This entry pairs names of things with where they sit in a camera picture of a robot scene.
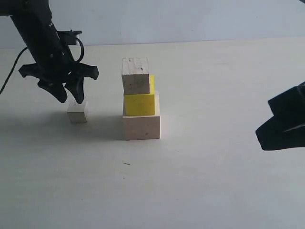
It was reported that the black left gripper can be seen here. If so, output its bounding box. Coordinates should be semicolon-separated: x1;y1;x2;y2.
19;47;99;104

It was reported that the medium wooden cube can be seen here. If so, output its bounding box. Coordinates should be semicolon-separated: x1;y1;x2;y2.
122;57;150;95

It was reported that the yellow cube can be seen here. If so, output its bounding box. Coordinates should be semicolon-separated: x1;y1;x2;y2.
123;74;156;116

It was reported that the large wooden cube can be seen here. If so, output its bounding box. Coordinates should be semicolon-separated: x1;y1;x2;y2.
122;91;161;140

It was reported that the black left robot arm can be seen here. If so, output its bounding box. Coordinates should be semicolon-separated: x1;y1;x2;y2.
0;0;99;104

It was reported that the small white wooden cube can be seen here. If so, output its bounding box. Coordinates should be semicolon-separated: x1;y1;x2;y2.
67;100;88;124

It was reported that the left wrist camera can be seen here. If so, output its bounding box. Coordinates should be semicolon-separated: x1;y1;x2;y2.
57;30;82;45

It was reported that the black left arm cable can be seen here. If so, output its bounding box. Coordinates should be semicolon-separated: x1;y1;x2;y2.
0;47;29;94

